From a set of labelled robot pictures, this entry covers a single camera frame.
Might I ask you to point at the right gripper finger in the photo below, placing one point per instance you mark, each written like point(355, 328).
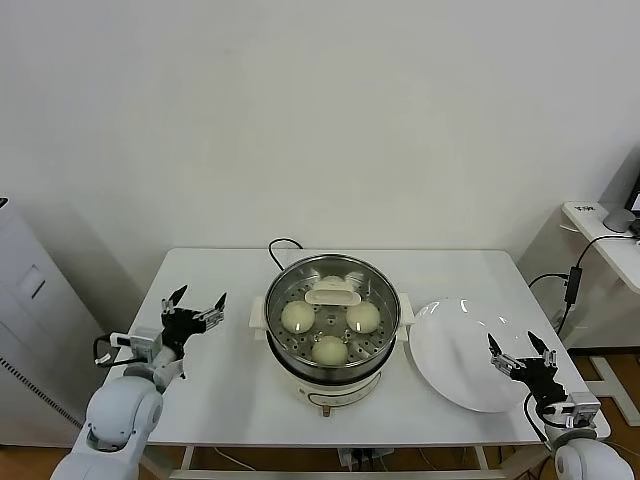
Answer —
point(506, 365)
point(547, 357)

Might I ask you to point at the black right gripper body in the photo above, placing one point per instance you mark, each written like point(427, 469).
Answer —
point(542, 380)

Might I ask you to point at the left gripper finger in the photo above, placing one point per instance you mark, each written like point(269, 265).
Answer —
point(212, 317)
point(170, 305)

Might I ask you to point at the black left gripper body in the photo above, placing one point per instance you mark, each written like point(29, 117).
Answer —
point(181, 325)

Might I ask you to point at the white steamed baozi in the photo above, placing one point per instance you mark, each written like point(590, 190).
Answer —
point(330, 350)
point(330, 280)
point(298, 317)
point(363, 317)

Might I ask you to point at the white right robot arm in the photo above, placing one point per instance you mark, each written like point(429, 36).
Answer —
point(585, 460)

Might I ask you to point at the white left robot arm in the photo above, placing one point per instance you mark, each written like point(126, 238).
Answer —
point(120, 415)

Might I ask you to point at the stainless steel steamer basket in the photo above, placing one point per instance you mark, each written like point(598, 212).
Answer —
point(305, 371)

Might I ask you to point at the white round plate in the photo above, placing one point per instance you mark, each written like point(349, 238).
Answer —
point(450, 350)

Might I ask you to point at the white side desk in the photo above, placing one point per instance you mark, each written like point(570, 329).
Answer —
point(595, 225)

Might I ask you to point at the white floor cabinet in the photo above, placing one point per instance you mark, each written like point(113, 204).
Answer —
point(30, 320)

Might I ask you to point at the cream electric cooker base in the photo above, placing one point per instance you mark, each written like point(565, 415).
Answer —
point(345, 395)

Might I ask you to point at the grey round desk object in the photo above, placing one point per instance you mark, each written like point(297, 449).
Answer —
point(617, 220)

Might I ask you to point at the white power strip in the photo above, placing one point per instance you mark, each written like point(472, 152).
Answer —
point(357, 457)

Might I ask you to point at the dark laptop screen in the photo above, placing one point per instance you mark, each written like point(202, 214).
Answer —
point(635, 200)

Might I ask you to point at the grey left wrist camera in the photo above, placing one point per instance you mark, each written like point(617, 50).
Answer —
point(145, 345)

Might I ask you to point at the white table frame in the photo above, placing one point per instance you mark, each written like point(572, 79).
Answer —
point(280, 474)

